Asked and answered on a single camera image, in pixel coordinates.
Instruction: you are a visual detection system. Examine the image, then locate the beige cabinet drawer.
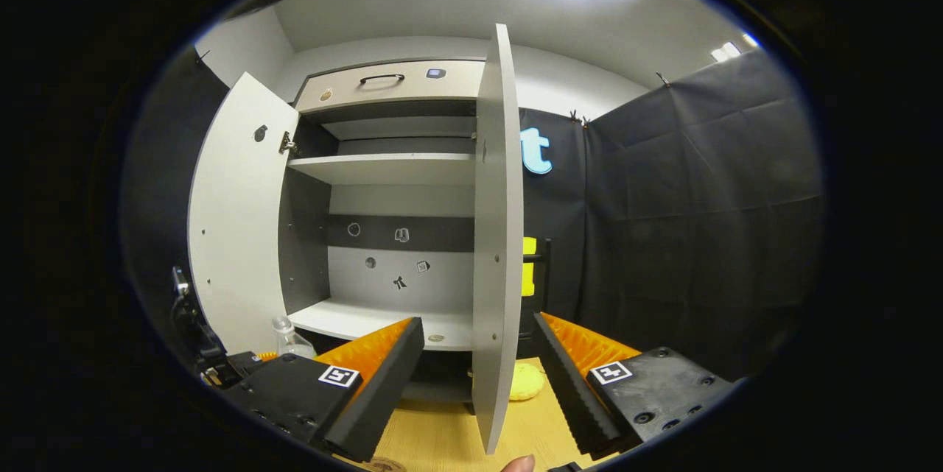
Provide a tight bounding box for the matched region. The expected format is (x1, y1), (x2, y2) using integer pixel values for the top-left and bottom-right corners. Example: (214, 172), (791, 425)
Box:
(295, 60), (487, 113)

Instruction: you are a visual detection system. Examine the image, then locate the yellow soft object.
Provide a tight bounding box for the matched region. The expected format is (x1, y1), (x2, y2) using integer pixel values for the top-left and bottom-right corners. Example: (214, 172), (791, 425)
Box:
(508, 362), (547, 402)

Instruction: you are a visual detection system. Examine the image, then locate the green label plastic bottle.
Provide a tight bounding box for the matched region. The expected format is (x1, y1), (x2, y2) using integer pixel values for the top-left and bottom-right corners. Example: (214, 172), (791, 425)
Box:
(271, 316), (318, 361)

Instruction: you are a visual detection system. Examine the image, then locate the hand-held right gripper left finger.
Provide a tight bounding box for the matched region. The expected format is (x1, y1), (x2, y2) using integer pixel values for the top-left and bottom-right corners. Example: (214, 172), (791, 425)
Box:
(221, 316), (427, 464)

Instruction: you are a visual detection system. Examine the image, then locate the small ceiling light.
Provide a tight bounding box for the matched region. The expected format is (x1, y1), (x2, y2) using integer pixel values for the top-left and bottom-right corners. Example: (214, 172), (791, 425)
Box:
(709, 33), (760, 63)

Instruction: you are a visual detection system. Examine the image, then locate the grey white cabinet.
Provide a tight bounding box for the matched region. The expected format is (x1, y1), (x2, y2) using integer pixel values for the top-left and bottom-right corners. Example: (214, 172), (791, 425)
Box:
(278, 58), (487, 414)

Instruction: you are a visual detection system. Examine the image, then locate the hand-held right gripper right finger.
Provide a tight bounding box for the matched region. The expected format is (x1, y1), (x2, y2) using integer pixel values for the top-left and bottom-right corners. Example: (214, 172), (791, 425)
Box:
(530, 311), (737, 459)

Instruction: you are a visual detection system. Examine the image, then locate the white cabinet shelf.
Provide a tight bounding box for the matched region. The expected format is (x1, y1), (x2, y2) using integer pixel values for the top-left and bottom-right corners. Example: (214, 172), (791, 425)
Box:
(289, 299), (474, 351)
(287, 153), (477, 187)

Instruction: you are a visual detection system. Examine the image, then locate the black backdrop cloth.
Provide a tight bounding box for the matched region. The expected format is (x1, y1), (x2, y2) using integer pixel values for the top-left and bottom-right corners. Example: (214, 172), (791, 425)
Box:
(519, 49), (826, 384)
(122, 45), (231, 355)

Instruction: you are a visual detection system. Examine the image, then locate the white cabinet door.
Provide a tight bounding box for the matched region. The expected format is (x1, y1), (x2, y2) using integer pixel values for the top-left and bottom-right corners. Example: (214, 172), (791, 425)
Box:
(188, 72), (301, 356)
(471, 23), (525, 456)

